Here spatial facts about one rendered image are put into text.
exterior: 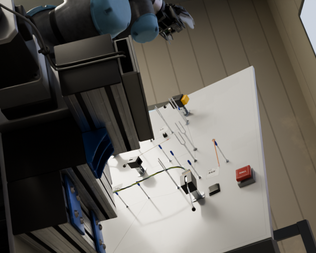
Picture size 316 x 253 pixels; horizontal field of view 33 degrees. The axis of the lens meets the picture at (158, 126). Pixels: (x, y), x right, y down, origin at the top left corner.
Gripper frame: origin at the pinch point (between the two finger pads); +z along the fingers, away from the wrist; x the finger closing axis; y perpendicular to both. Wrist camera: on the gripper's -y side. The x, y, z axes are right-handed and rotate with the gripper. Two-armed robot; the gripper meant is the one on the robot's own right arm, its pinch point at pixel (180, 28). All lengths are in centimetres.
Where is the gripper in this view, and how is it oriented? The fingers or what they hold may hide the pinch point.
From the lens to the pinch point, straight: 177.1
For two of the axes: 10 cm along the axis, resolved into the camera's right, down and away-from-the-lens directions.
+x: 8.0, -5.0, -3.2
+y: 3.3, 8.2, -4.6
